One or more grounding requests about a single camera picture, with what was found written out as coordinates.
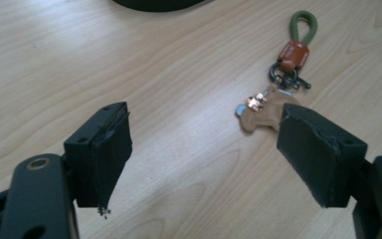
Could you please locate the keychain with tan leather charm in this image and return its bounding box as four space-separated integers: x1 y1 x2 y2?
235 10 319 133

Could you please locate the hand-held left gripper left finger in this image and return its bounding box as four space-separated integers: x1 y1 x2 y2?
63 101 133 219

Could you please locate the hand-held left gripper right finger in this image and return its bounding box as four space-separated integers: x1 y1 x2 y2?
276 103 369 209

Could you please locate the dark round object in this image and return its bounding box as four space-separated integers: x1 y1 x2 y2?
111 0 207 13

